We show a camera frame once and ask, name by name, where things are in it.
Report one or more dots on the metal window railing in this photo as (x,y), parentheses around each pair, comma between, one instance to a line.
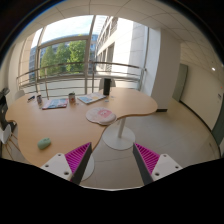
(80,82)

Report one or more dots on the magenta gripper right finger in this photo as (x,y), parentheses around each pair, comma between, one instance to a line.
(153,166)

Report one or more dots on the white chair at left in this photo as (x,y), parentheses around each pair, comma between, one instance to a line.
(6,134)

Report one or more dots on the white table pedestal leg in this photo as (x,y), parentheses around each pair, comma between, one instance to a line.
(117,136)

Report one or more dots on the black device at left edge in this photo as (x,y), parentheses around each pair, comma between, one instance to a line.
(3,110)

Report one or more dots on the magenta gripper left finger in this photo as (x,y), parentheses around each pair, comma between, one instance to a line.
(70,166)

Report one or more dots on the blue white magazine right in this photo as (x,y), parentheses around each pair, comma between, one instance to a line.
(92,97)

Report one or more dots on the black cylindrical speaker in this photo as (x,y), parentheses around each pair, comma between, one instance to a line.
(106,87)

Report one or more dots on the colourful magazine left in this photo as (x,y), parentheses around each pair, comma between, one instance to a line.
(55,103)

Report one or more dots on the round pink mouse pad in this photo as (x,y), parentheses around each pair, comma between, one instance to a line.
(101,115)

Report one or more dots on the red drink can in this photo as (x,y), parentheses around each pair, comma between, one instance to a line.
(39,99)

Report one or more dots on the dark printed mug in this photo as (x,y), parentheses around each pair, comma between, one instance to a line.
(72,97)

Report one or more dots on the grey door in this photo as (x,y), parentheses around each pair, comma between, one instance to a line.
(180,83)

